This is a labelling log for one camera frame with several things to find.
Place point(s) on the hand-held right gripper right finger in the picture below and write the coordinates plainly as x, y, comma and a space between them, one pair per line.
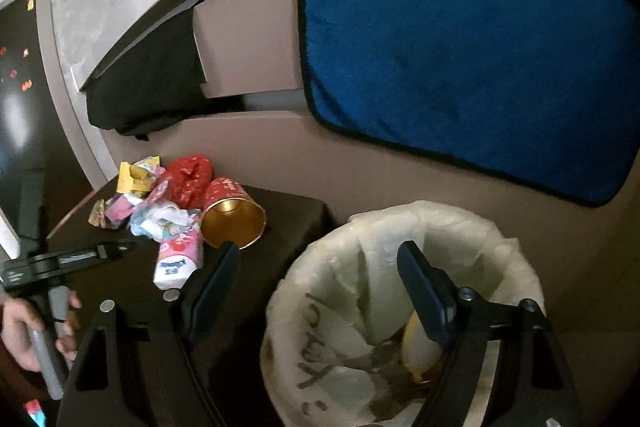
430, 302

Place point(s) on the person's left hand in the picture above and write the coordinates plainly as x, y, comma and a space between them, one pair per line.
15, 332

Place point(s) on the red blue packet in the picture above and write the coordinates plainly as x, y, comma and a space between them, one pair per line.
34, 413

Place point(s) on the white-lined waste bin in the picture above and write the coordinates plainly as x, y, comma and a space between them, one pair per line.
320, 307

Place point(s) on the red plastic bag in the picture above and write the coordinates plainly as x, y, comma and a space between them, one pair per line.
187, 179

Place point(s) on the black cloth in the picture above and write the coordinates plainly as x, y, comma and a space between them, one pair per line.
145, 77

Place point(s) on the red paper cup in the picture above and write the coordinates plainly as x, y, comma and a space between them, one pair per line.
225, 194

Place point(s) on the pink white toothpaste box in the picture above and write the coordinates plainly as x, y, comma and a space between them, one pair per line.
177, 262

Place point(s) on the yellow wrapper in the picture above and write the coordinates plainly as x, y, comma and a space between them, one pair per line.
131, 174

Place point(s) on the white blue crumpled wrapper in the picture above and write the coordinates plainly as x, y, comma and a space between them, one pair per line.
160, 222

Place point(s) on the black glossy cabinet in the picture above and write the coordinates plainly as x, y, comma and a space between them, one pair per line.
20, 122

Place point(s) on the blue fleece towel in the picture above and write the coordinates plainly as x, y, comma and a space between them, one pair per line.
450, 57

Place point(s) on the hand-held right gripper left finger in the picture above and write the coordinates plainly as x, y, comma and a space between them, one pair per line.
212, 302

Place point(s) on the pink printed wrapper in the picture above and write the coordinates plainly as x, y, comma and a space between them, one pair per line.
117, 212

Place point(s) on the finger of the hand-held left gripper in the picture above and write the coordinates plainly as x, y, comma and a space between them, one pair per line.
117, 249

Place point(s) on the yellow peel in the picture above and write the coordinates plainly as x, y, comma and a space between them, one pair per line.
415, 349

